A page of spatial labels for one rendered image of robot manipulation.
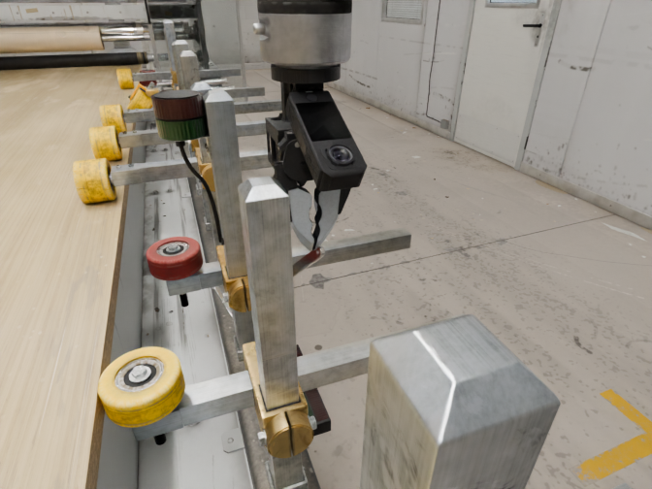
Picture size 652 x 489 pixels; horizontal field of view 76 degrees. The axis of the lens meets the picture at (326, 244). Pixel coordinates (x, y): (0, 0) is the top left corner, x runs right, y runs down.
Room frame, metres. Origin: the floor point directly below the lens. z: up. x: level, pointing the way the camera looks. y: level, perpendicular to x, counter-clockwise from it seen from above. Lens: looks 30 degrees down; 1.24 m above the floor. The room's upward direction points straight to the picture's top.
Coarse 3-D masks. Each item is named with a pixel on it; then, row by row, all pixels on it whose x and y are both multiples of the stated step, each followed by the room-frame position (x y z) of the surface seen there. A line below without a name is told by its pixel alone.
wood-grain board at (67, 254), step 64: (0, 128) 1.27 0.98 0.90; (64, 128) 1.27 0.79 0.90; (128, 128) 1.27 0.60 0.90; (0, 192) 0.78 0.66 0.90; (64, 192) 0.78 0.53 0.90; (0, 256) 0.54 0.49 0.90; (64, 256) 0.54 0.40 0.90; (0, 320) 0.39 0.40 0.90; (64, 320) 0.39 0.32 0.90; (0, 384) 0.30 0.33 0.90; (64, 384) 0.30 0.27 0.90; (0, 448) 0.23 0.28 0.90; (64, 448) 0.23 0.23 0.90
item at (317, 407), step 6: (300, 354) 0.54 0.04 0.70; (312, 390) 0.46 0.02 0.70; (312, 396) 0.45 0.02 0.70; (318, 396) 0.45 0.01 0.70; (312, 402) 0.44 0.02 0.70; (318, 402) 0.44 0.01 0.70; (312, 408) 0.42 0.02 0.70; (318, 408) 0.42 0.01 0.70; (324, 408) 0.42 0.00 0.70; (318, 414) 0.41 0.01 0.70; (324, 414) 0.41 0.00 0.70; (318, 420) 0.40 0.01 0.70
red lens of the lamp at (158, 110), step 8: (152, 96) 0.52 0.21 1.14; (200, 96) 0.53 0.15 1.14; (152, 104) 0.52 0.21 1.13; (160, 104) 0.50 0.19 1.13; (168, 104) 0.50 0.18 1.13; (176, 104) 0.50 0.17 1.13; (184, 104) 0.51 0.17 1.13; (192, 104) 0.51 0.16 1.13; (200, 104) 0.52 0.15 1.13; (160, 112) 0.51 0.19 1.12; (168, 112) 0.50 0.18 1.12; (176, 112) 0.50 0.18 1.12; (184, 112) 0.51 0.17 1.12; (192, 112) 0.51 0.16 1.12; (200, 112) 0.52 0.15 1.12
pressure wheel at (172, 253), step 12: (168, 240) 0.58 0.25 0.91; (180, 240) 0.58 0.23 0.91; (192, 240) 0.58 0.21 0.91; (156, 252) 0.54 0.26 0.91; (168, 252) 0.55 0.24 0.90; (180, 252) 0.55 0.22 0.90; (192, 252) 0.54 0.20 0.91; (156, 264) 0.52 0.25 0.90; (168, 264) 0.52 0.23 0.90; (180, 264) 0.52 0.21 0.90; (192, 264) 0.53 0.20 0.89; (156, 276) 0.52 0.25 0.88; (168, 276) 0.51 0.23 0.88; (180, 276) 0.52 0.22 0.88; (180, 300) 0.55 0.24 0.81
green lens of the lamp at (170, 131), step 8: (160, 120) 0.51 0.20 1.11; (192, 120) 0.51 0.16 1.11; (200, 120) 0.52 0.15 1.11; (160, 128) 0.51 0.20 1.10; (168, 128) 0.50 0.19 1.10; (176, 128) 0.50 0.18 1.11; (184, 128) 0.50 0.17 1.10; (192, 128) 0.51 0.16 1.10; (200, 128) 0.52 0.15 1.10; (160, 136) 0.51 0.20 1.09; (168, 136) 0.50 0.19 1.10; (176, 136) 0.50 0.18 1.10; (184, 136) 0.50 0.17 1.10; (192, 136) 0.51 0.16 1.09; (200, 136) 0.52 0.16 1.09
